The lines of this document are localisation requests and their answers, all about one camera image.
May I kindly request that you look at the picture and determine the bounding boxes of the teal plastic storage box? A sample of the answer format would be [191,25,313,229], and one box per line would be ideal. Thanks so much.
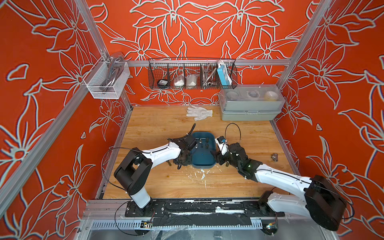
[192,132,216,169]

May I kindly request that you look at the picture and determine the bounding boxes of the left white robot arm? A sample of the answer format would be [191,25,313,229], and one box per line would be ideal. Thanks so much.
[114,135,197,210]

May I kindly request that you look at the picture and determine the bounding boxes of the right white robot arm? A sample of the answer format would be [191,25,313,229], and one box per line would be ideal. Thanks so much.
[215,141,347,231]

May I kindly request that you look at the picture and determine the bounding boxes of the grey lidded storage container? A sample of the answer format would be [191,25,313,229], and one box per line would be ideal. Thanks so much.
[219,85,286,121]

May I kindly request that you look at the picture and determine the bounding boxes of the blue white box in basket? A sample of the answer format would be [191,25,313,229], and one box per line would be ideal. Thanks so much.
[217,60,232,86]

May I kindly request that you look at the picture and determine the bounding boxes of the white knit glove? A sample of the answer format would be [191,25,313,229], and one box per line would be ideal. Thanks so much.
[186,106,213,121]

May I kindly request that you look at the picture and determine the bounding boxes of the small metal object far right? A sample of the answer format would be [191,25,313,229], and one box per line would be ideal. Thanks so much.
[271,153,279,162]

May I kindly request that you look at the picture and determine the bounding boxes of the white bag in basket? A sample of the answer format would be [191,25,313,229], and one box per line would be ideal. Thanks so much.
[173,74,185,89]
[186,74,198,89]

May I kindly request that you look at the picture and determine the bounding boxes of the black item in basket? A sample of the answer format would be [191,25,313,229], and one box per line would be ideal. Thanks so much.
[157,79,169,89]

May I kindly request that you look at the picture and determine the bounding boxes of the metal tongs in basket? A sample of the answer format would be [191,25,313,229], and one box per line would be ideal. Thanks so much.
[201,63,217,88]

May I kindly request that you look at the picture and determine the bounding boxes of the metal tool in clear bin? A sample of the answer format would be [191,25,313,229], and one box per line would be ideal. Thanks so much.
[100,52,124,92]

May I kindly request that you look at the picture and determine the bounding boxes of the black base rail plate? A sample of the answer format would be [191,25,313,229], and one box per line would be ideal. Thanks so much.
[124,198,285,229]

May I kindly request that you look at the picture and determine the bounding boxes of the black wire wall basket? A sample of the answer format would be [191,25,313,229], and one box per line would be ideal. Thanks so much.
[148,58,238,90]

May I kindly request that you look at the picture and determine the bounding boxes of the clear plastic wall bin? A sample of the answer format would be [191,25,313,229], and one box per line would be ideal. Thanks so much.
[83,62,130,100]

